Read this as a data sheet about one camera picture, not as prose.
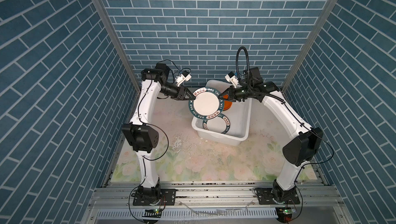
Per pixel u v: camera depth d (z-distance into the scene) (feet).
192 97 2.47
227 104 3.57
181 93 2.23
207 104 2.50
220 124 3.27
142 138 1.71
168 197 2.42
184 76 2.37
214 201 2.41
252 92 1.96
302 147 1.50
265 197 2.40
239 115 3.44
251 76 2.07
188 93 2.43
